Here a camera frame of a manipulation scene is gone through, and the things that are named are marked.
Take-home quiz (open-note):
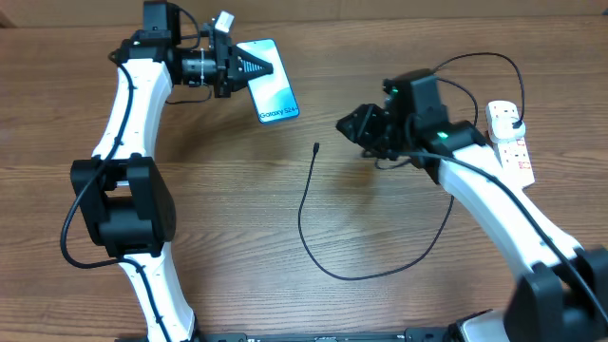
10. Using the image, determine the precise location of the Samsung Galaxy smartphone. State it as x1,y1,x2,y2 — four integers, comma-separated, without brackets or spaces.
237,39,300,124

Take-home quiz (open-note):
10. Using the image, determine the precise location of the black USB charging cable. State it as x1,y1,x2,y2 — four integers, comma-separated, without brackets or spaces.
297,51,526,282

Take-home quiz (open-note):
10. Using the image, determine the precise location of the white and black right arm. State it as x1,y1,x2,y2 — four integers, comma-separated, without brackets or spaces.
336,69,607,341

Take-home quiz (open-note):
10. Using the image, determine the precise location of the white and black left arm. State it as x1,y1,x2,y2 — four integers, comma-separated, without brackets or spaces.
60,1,274,341

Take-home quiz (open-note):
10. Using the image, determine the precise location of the white charger plug adapter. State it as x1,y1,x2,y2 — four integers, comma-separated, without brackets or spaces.
488,116,526,143

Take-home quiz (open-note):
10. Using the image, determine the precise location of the white power strip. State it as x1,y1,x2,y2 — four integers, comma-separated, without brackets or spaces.
484,99,537,192

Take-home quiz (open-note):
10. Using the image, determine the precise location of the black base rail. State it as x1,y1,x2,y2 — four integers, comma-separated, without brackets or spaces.
113,311,514,342

